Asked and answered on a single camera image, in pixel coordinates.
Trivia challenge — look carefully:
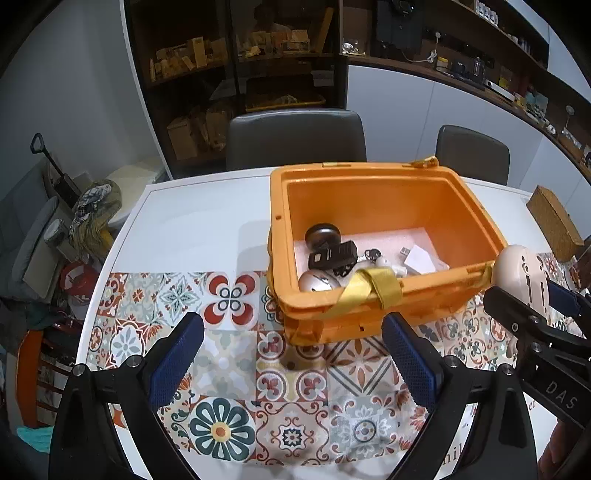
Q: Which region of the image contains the beige cartoon doll head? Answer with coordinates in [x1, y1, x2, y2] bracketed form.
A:
[492, 245, 550, 318]

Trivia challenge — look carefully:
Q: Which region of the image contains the white usb power strip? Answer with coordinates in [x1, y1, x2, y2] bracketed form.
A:
[401, 245, 450, 275]

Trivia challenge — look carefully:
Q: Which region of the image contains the silver egg-shaped case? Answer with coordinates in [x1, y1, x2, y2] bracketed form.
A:
[298, 269, 341, 292]

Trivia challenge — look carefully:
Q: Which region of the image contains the black clip mount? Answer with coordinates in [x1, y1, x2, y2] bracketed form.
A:
[308, 240, 359, 278]

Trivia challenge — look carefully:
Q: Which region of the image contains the black round gadget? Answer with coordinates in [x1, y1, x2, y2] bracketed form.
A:
[304, 223, 342, 251]

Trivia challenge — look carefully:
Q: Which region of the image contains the white wall charger cube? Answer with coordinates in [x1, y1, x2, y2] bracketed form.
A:
[375, 256, 409, 278]

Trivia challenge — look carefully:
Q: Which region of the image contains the person's hand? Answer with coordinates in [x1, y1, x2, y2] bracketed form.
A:
[538, 420, 581, 479]

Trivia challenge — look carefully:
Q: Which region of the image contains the patterned tile table runner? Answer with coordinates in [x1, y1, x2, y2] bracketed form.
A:
[85, 252, 583, 467]

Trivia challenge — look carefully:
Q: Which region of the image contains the dark chair right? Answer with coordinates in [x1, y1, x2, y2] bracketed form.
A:
[436, 125, 510, 185]

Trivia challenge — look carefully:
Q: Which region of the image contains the dark chair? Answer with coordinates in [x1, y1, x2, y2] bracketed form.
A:
[436, 125, 510, 185]
[226, 108, 367, 171]

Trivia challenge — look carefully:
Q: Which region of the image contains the patterned fabric bundle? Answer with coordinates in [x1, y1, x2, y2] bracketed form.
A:
[69, 179, 122, 260]

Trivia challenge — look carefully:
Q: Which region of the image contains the orange plastic storage crate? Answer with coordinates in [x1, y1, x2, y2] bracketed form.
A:
[267, 156, 506, 346]

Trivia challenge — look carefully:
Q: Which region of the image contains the dark chair left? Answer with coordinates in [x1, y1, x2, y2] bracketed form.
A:
[226, 108, 367, 171]

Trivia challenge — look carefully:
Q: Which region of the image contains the black handled shovel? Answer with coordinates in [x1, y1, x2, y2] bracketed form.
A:
[30, 132, 81, 209]

